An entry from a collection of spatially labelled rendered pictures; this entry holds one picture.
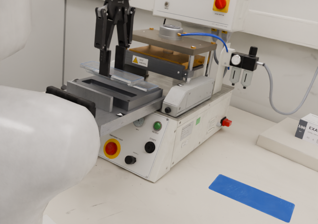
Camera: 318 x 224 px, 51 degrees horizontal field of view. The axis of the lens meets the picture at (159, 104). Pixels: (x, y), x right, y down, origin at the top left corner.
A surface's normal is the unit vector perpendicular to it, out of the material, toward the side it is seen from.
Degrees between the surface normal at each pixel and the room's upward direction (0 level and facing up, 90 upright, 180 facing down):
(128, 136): 65
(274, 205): 0
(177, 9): 90
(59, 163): 73
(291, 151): 90
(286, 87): 90
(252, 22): 90
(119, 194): 0
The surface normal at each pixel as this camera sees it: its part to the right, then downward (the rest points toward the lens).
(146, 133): -0.43, -0.18
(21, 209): 0.33, 0.66
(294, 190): 0.13, -0.92
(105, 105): -0.53, 0.24
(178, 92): -0.25, -0.54
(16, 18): 0.94, 0.25
